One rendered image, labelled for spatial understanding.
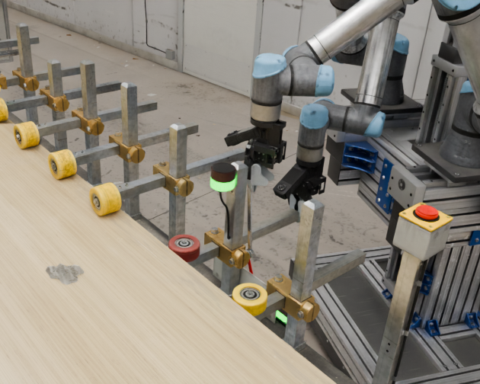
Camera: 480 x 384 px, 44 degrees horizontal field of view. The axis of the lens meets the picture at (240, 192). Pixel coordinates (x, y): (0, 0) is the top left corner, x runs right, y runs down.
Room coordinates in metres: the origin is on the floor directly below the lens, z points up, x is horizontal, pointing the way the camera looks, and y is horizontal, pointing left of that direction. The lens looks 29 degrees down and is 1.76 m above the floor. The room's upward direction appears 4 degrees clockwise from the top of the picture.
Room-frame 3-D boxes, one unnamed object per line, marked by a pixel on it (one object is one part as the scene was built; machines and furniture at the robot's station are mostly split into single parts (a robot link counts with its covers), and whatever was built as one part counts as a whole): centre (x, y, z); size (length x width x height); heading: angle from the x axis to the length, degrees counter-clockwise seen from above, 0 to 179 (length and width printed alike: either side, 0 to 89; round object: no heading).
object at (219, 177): (1.27, 0.04, 1.10); 0.06 x 0.06 x 0.02
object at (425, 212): (0.93, -0.34, 1.22); 0.04 x 0.04 x 0.02
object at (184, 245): (1.24, 0.13, 0.85); 0.08 x 0.08 x 0.11
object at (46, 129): (1.90, 0.52, 0.95); 0.50 x 0.04 x 0.04; 133
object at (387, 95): (2.07, -0.49, 1.09); 0.15 x 0.15 x 0.10
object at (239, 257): (1.32, 0.03, 0.85); 0.14 x 0.06 x 0.05; 43
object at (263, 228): (1.37, -0.01, 0.84); 0.43 x 0.03 x 0.04; 133
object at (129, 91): (1.67, 0.35, 0.93); 0.04 x 0.04 x 0.48; 43
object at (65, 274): (1.09, 0.39, 0.91); 0.09 x 0.07 x 0.02; 68
